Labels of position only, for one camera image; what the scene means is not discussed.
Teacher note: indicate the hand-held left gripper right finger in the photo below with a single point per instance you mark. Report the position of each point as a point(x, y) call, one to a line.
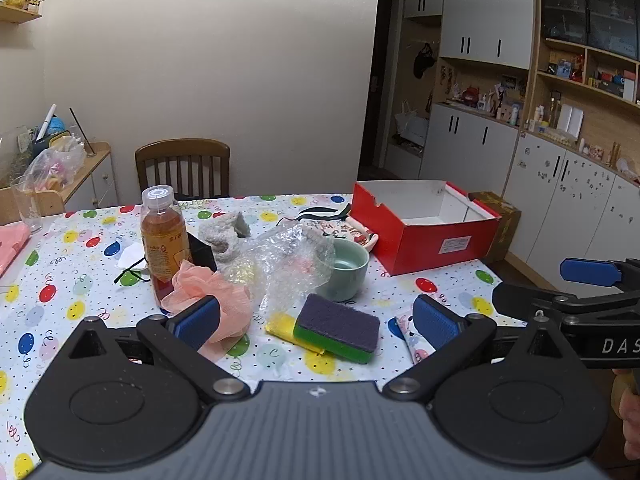
point(435, 321)

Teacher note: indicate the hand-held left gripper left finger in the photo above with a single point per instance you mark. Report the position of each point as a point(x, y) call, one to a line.
point(197, 322)

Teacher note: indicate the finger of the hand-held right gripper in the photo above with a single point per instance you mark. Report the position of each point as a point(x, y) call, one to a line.
point(590, 271)
point(515, 300)

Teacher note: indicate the pink mesh bath pouf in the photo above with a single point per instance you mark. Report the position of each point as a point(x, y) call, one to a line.
point(230, 300)

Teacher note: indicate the red shoe box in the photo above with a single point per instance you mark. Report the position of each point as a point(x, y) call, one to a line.
point(425, 245)

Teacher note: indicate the yellow sponge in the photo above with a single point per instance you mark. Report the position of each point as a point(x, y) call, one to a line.
point(280, 325)

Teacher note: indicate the purple green sponge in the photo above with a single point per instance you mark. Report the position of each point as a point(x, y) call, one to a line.
point(340, 322)

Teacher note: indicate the clear plastic bag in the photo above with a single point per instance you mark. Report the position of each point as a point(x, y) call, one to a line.
point(285, 260)

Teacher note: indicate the christmas print bag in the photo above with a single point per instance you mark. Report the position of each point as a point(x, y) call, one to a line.
point(345, 232)

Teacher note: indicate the person's right hand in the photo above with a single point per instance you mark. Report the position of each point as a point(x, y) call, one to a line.
point(631, 425)

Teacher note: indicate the patterned small pouch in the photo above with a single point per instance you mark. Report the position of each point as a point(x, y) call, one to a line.
point(412, 345)

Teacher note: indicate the small black box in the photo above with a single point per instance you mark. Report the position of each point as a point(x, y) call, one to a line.
point(200, 255)

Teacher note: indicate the brown cardboard box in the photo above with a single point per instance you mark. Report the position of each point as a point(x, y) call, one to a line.
point(505, 225)

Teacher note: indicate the orange drink bottle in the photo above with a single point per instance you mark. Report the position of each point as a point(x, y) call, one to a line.
point(162, 245)

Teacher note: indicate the grey fluffy towel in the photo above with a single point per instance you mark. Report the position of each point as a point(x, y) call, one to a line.
point(220, 232)

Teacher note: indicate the green ceramic cup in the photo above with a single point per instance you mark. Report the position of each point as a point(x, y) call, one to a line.
point(350, 280)

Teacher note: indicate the balloon print tablecloth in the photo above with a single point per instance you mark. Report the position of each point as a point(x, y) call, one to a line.
point(75, 280)

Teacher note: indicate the wooden chair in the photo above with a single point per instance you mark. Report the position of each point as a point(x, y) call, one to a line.
point(180, 147)

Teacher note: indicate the white tote bag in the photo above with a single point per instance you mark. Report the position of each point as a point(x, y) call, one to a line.
point(412, 127)

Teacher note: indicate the pink cloth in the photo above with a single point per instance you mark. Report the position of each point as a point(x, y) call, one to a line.
point(10, 245)

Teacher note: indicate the clear drinking glass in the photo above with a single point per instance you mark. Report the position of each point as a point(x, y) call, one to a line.
point(25, 205)

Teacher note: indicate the plastic bag of snacks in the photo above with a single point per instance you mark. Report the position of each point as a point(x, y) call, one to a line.
point(50, 165)

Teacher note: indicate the thin black stick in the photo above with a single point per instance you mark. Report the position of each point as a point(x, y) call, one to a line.
point(81, 131)

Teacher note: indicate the dark entrance door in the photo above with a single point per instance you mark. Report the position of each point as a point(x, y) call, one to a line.
point(380, 85)

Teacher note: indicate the white tube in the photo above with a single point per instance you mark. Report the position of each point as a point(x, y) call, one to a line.
point(47, 121)

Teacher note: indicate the black hanging bag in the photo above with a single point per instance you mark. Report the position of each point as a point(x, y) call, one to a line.
point(424, 62)

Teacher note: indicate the white wooden cabinet unit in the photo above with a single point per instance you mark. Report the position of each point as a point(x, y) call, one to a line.
point(480, 10)

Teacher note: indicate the wooden wall shelf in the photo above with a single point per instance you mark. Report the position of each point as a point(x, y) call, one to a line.
point(20, 14)

